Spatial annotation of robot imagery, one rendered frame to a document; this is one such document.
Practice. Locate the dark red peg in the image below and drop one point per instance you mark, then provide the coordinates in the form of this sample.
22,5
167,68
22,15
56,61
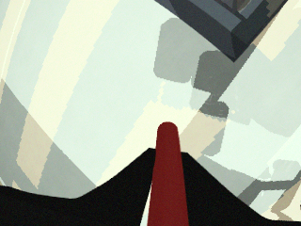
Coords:
168,206

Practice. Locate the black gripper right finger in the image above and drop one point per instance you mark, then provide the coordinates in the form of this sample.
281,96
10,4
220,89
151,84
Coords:
211,204

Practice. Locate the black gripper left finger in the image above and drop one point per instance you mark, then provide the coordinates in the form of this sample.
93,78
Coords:
120,201

